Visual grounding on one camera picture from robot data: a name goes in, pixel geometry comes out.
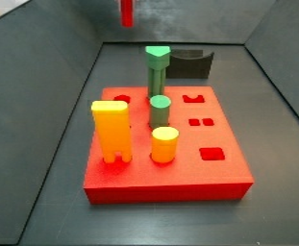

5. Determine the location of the red shape sorter board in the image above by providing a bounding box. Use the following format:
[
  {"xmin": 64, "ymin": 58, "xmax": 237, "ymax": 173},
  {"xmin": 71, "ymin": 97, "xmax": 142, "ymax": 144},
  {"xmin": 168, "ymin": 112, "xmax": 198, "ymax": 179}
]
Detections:
[{"xmin": 83, "ymin": 86, "xmax": 254, "ymax": 204}]

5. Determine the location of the yellow short cylinder peg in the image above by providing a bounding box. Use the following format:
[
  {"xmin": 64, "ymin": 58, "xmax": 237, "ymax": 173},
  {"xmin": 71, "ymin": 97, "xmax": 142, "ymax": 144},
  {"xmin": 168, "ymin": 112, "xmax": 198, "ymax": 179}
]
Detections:
[{"xmin": 151, "ymin": 127, "xmax": 179, "ymax": 163}]

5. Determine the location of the green short cylinder peg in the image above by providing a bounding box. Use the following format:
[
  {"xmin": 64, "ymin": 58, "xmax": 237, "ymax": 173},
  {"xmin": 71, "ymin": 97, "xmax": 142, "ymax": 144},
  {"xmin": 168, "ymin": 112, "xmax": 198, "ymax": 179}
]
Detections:
[{"xmin": 150, "ymin": 95, "xmax": 171, "ymax": 129}]

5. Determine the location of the yellow tall slotted peg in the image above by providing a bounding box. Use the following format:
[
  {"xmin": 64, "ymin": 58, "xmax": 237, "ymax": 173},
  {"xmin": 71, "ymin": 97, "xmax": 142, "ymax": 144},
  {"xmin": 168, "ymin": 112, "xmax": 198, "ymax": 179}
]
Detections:
[{"xmin": 91, "ymin": 101, "xmax": 132, "ymax": 163}]

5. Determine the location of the green triangular tall peg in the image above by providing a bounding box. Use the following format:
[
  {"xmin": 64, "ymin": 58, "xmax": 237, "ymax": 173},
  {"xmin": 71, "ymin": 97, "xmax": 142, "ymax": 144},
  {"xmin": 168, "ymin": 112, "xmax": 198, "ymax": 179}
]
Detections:
[{"xmin": 146, "ymin": 46, "xmax": 171, "ymax": 98}]

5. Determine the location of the black curved holder bracket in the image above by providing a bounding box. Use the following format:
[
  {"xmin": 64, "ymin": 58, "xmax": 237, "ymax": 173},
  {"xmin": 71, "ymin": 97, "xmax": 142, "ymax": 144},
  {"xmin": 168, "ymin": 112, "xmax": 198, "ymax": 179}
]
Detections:
[{"xmin": 166, "ymin": 49, "xmax": 215, "ymax": 79}]

